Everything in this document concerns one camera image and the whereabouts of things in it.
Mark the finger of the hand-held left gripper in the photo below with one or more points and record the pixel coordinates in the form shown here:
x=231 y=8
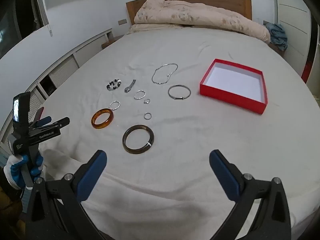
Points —
x=61 y=122
x=45 y=120

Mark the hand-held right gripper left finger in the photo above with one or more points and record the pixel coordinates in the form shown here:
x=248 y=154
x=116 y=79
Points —
x=92 y=175

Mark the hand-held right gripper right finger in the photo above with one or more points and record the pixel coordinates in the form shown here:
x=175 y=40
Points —
x=225 y=175

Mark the amber bangle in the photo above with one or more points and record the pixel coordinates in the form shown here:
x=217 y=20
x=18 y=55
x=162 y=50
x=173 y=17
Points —
x=96 y=125

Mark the dark brown bangle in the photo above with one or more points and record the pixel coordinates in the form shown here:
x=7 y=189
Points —
x=125 y=140

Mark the red cardboard box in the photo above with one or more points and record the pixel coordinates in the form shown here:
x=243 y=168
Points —
x=230 y=100

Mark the twisted silver hoop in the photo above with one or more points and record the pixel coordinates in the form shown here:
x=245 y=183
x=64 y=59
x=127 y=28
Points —
x=110 y=105
x=134 y=95

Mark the thin silver bangle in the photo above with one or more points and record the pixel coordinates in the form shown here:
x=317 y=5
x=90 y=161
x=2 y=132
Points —
x=180 y=98

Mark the person's left forearm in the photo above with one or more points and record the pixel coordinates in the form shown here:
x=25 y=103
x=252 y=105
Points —
x=7 y=197

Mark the person's left hand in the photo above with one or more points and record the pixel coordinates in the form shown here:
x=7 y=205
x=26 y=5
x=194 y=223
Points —
x=13 y=171

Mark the bed with white sheet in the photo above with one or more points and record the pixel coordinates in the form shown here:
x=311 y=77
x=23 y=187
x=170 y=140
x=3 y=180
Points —
x=200 y=142

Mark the white low cabinet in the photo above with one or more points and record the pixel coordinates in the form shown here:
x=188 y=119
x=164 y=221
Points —
x=62 y=67

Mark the small silver watch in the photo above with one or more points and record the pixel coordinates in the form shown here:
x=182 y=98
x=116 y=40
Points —
x=127 y=89

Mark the dark window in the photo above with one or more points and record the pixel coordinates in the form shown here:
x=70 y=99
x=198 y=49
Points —
x=15 y=17

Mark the beige pillow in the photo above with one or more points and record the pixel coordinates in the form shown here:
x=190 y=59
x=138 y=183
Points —
x=150 y=28

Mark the red object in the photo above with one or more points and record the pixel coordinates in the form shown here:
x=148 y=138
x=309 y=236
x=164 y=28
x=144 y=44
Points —
x=306 y=72

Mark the blue cloth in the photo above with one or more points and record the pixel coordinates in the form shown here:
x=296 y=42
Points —
x=277 y=36

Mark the beige floral duvet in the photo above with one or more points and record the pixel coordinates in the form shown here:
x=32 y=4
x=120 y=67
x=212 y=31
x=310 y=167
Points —
x=200 y=15

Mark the wooden headboard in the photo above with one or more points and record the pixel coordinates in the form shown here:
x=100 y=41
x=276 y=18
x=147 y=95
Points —
x=200 y=1

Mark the white wardrobe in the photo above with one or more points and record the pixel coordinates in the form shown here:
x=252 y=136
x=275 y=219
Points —
x=292 y=10

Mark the wall outlet plate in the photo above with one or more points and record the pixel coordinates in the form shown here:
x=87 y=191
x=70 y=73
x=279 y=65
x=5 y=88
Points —
x=122 y=21

